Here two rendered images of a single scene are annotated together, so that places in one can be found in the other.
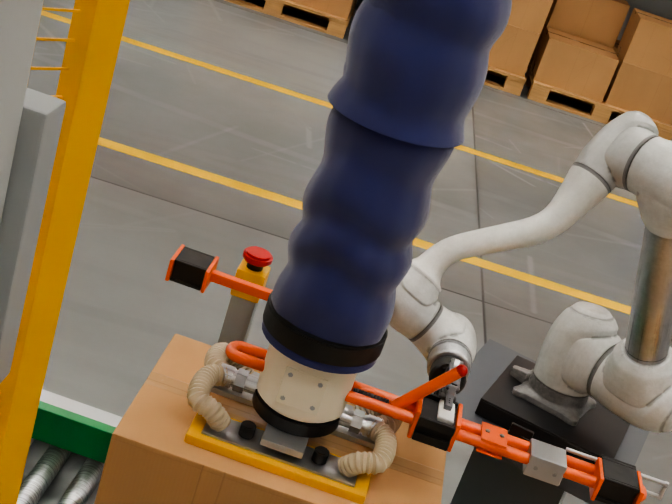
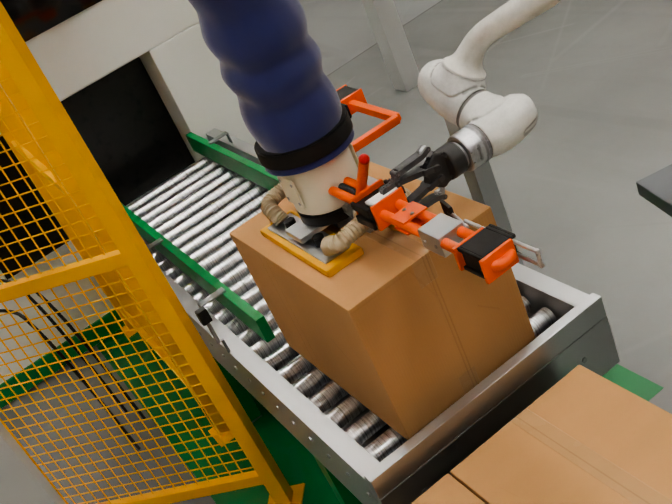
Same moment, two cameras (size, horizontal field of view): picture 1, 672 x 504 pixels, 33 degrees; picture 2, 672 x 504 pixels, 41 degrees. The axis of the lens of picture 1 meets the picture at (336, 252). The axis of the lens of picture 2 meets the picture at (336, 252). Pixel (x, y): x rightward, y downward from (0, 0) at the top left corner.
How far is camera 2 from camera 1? 2.09 m
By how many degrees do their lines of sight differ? 61
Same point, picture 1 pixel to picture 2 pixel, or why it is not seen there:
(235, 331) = not seen: hidden behind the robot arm
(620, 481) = (470, 250)
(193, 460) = (254, 248)
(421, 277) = (444, 71)
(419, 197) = (241, 26)
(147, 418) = (259, 220)
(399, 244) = (253, 67)
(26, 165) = not seen: outside the picture
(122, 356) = (649, 159)
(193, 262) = not seen: hidden behind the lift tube
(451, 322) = (476, 107)
